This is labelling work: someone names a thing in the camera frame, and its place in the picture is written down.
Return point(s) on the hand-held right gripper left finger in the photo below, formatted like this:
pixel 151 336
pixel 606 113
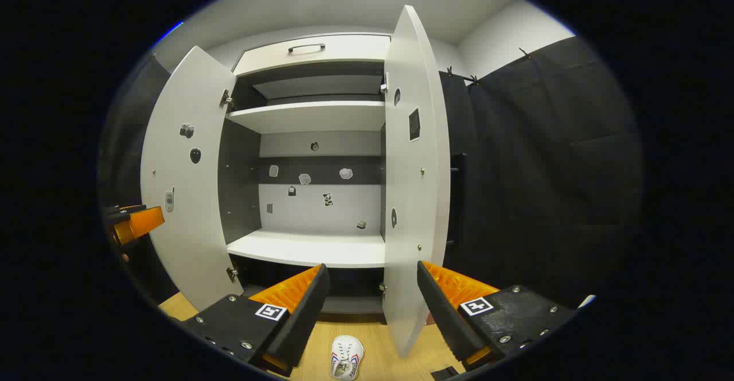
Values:
pixel 298 318

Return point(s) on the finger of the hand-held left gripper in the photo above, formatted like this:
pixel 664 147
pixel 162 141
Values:
pixel 140 225

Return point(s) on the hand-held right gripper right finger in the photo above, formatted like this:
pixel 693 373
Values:
pixel 444 312

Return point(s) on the white cabinet door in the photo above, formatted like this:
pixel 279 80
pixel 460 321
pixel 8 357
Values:
pixel 410 197
pixel 183 209

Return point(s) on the white striped canvas shoe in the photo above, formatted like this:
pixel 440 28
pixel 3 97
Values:
pixel 347 358

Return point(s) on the white shoe cabinet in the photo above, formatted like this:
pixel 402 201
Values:
pixel 241 180

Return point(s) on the white cabinet shelf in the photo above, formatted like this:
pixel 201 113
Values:
pixel 309 117
pixel 309 248

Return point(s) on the white cabinet drawer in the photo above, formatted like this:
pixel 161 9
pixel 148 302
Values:
pixel 355 48

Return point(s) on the black backdrop cloth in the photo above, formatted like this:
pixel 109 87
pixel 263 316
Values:
pixel 545 168

